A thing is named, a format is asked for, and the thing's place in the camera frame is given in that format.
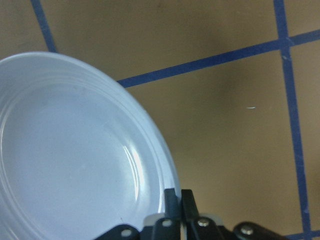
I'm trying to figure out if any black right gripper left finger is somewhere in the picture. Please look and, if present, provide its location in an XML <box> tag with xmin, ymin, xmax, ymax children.
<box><xmin>152</xmin><ymin>188</ymin><xmax>181</xmax><ymax>240</ymax></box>

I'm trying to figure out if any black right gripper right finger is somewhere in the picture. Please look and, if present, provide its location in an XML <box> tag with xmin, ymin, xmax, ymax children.
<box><xmin>181</xmin><ymin>189</ymin><xmax>220</xmax><ymax>240</ymax></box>

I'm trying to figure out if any blue plate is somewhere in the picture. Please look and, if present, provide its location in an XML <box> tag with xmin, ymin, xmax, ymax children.
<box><xmin>0</xmin><ymin>52</ymin><xmax>180</xmax><ymax>240</ymax></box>

